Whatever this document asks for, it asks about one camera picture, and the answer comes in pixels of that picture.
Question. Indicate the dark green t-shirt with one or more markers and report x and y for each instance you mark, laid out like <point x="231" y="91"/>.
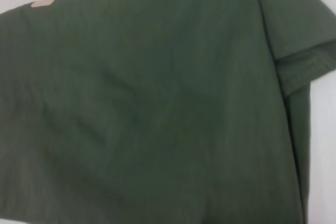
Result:
<point x="157" y="103"/>

